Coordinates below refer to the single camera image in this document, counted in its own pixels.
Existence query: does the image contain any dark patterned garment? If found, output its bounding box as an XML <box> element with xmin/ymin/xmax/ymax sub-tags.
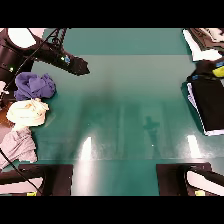
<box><xmin>189</xmin><ymin>28</ymin><xmax>224</xmax><ymax>51</ymax></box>

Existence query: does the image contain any purple garment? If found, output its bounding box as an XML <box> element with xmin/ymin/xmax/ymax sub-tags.
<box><xmin>13</xmin><ymin>71</ymin><xmax>57</xmax><ymax>102</ymax></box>

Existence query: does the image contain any pale pink garment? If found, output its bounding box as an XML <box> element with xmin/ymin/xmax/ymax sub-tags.
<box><xmin>0</xmin><ymin>126</ymin><xmax>38</xmax><ymax>171</ymax></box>

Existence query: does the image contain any cream garment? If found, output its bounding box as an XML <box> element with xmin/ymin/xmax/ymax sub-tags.
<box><xmin>5</xmin><ymin>98</ymin><xmax>50</xmax><ymax>128</ymax></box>

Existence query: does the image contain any black T-shirt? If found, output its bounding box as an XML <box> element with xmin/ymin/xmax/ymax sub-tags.
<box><xmin>186</xmin><ymin>77</ymin><xmax>224</xmax><ymax>134</ymax></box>

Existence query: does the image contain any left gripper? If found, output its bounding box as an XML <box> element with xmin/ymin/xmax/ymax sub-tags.
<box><xmin>65</xmin><ymin>55</ymin><xmax>91</xmax><ymax>77</ymax></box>

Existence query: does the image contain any black cable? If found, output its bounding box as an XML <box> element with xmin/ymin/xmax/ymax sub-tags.
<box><xmin>0</xmin><ymin>148</ymin><xmax>44</xmax><ymax>197</ymax></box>

